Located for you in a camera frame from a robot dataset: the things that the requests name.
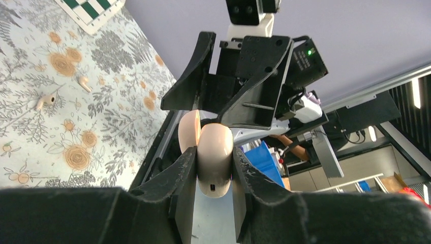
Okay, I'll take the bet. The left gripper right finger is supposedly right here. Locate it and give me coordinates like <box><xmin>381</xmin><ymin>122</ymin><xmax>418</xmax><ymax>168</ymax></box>
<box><xmin>232</xmin><ymin>148</ymin><xmax>430</xmax><ymax>243</ymax></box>

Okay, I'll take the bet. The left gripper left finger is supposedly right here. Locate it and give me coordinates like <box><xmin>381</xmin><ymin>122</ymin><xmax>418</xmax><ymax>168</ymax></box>
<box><xmin>1</xmin><ymin>147</ymin><xmax>197</xmax><ymax>243</ymax></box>

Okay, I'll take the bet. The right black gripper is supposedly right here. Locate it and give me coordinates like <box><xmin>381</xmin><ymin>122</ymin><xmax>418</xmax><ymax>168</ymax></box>
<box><xmin>160</xmin><ymin>32</ymin><xmax>295</xmax><ymax>130</ymax></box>

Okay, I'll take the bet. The beige earbud charging case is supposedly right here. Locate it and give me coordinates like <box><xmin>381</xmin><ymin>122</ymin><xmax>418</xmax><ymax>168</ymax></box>
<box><xmin>178</xmin><ymin>110</ymin><xmax>233</xmax><ymax>198</ymax></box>

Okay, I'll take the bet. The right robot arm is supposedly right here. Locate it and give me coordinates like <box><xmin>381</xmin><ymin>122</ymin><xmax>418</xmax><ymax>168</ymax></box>
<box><xmin>161</xmin><ymin>32</ymin><xmax>328</xmax><ymax>130</ymax></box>

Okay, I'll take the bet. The blue plastic bin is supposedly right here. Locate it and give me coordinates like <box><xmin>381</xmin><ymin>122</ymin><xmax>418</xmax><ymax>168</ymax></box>
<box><xmin>245</xmin><ymin>142</ymin><xmax>285</xmax><ymax>188</ymax></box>

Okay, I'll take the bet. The floral patterned table mat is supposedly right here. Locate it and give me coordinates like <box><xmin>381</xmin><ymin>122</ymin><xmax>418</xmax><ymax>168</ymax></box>
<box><xmin>1</xmin><ymin>1</ymin><xmax>175</xmax><ymax>189</ymax></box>

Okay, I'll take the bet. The beige earbud far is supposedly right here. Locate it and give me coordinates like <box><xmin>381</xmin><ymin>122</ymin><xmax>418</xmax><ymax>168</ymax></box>
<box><xmin>78</xmin><ymin>76</ymin><xmax>91</xmax><ymax>93</ymax></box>

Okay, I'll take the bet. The beige earbud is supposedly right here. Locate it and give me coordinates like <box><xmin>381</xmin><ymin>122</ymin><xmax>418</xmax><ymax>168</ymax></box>
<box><xmin>78</xmin><ymin>76</ymin><xmax>91</xmax><ymax>93</ymax></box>
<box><xmin>35</xmin><ymin>95</ymin><xmax>56</xmax><ymax>110</ymax></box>

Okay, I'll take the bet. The green white checkerboard sheet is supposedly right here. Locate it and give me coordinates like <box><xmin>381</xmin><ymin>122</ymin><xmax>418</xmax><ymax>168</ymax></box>
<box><xmin>55</xmin><ymin>0</ymin><xmax>126</xmax><ymax>35</ymax></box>

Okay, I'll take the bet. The beige earbud near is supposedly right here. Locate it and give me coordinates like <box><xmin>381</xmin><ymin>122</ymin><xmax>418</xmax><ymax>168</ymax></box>
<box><xmin>35</xmin><ymin>95</ymin><xmax>56</xmax><ymax>110</ymax></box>

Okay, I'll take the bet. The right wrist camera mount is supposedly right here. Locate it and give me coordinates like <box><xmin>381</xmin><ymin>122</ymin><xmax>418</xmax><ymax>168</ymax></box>
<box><xmin>226</xmin><ymin>0</ymin><xmax>281</xmax><ymax>40</ymax></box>

